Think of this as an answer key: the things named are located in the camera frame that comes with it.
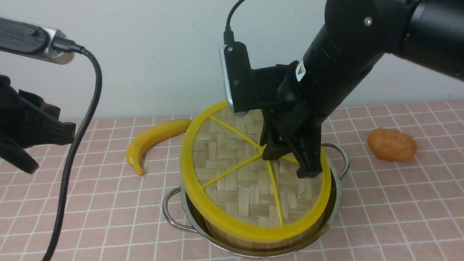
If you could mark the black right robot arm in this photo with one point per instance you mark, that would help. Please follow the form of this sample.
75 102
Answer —
355 36

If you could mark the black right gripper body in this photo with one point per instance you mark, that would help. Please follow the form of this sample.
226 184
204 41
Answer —
282 90

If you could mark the woven bamboo steamer lid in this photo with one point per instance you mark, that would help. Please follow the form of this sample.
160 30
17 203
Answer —
236 190

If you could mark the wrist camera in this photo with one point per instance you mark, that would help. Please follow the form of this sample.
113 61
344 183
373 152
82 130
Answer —
32 41
237 76

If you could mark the yellow toy banana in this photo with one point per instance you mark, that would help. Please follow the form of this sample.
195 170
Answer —
149 138

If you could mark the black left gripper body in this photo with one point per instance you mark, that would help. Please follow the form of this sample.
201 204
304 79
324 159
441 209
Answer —
29 120

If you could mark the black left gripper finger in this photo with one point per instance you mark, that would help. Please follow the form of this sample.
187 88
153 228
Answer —
11 152

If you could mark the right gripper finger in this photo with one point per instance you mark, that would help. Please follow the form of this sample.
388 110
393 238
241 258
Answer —
307 152
275 147

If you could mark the bamboo steamer yellow rim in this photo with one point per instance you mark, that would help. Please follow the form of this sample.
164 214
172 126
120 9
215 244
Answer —
254 247

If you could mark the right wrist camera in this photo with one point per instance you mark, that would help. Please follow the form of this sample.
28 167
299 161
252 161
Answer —
237 76

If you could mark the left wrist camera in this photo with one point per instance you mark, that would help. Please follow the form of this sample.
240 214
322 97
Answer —
32 41

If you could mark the orange toy potato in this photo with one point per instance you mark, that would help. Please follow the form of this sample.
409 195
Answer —
392 145

